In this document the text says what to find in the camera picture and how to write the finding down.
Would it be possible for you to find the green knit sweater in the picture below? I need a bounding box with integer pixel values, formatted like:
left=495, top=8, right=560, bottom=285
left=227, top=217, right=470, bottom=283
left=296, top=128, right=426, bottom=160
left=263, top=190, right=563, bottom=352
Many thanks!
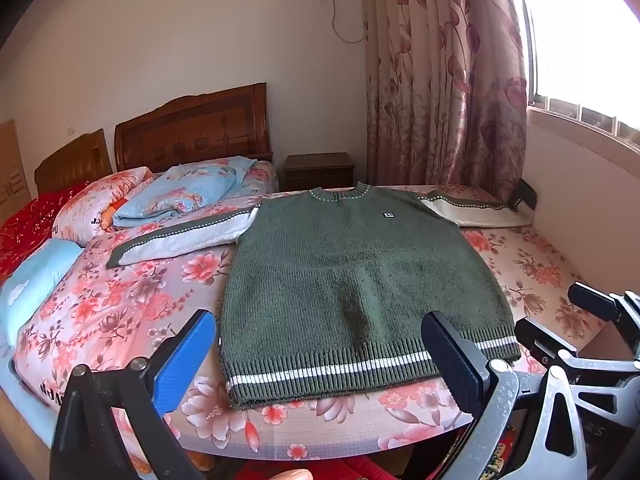
left=106, top=183, right=533, bottom=408

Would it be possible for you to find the white power cable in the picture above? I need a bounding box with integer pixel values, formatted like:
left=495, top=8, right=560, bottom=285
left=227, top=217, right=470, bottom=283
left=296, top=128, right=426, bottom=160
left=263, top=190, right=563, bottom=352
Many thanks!
left=329, top=0, right=367, bottom=45

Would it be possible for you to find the light wooden wardrobe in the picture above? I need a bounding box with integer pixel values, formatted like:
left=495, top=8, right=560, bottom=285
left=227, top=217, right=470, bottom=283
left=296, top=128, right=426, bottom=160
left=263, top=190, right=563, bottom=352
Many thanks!
left=0, top=119, right=32, bottom=223

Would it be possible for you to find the large wooden headboard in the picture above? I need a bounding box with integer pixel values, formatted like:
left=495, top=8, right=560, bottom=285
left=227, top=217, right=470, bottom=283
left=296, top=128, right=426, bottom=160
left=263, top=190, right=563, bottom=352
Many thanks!
left=114, top=81, right=275, bottom=173

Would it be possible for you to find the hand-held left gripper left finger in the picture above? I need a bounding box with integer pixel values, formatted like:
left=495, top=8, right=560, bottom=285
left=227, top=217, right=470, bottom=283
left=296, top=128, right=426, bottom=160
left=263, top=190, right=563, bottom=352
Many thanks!
left=49, top=309, right=217, bottom=480

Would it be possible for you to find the pink floral curtain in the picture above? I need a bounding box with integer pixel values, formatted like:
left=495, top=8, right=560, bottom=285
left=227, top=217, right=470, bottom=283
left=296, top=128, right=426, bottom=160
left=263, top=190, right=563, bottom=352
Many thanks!
left=357, top=0, right=530, bottom=203

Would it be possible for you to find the light blue pillow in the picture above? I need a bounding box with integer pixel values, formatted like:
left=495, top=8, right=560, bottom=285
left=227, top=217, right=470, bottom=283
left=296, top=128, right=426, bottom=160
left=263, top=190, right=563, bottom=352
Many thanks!
left=0, top=238, right=85, bottom=348

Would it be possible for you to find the pink floral pillow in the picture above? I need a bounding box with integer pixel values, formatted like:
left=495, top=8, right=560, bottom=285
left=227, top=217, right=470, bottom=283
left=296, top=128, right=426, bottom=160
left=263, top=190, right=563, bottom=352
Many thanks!
left=52, top=166, right=156, bottom=248

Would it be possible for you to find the red patterned cloth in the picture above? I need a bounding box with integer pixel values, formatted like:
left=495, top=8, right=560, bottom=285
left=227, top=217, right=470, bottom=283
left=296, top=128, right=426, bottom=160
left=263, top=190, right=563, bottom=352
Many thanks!
left=330, top=422, right=518, bottom=480

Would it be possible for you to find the blue floral folded quilt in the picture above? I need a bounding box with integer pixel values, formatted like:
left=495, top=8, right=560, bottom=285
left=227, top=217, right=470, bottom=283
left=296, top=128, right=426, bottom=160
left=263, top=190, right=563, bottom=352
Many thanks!
left=112, top=156, right=258, bottom=231

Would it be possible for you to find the window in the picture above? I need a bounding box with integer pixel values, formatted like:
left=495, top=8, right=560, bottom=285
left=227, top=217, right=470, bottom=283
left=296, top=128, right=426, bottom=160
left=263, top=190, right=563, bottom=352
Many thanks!
left=515, top=0, right=640, bottom=141

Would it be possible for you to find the small wooden headboard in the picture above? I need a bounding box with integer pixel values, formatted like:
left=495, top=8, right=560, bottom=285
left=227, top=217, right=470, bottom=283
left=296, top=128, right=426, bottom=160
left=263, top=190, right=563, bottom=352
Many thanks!
left=34, top=128, right=113, bottom=198

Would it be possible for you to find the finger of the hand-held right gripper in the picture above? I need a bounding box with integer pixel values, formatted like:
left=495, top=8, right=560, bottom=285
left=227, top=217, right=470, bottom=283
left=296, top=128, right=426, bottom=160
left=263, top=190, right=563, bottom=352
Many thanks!
left=514, top=316, right=581, bottom=363
left=568, top=281, right=640, bottom=323

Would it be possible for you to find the red blanket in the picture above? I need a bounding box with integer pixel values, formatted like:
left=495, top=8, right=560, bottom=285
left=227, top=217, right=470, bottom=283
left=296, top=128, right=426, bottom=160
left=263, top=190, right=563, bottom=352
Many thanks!
left=0, top=181, right=93, bottom=286

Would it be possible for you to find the black object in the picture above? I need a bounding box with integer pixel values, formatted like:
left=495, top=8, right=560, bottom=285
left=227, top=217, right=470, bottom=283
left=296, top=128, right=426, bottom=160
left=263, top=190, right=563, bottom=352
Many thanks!
left=505, top=178, right=538, bottom=211

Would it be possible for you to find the bed with floral sheet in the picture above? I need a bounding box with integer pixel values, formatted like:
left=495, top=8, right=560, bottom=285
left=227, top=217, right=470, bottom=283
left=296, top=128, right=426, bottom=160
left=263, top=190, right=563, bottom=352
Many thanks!
left=0, top=160, right=608, bottom=473

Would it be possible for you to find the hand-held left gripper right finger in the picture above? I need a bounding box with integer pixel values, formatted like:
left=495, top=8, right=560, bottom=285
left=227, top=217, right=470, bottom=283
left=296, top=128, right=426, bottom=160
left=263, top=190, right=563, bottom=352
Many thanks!
left=421, top=310, right=577, bottom=480

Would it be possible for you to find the dark wooden nightstand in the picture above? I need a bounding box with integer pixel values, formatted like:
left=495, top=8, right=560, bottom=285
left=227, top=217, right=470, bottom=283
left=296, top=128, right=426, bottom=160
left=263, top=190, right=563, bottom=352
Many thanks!
left=282, top=152, right=356, bottom=192

